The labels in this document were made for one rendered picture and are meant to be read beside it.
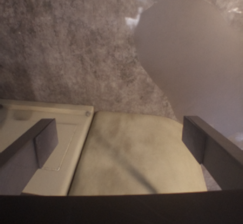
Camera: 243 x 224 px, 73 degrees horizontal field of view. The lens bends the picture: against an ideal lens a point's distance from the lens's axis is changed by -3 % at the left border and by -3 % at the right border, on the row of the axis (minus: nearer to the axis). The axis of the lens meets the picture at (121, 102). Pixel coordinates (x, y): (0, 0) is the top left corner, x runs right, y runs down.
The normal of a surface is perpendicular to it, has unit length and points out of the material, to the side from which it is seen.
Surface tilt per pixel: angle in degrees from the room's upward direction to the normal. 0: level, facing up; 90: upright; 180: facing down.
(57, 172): 90
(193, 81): 0
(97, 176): 90
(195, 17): 0
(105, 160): 90
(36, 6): 0
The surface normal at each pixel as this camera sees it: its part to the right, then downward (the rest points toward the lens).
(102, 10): -0.11, 0.62
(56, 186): 0.00, -0.78
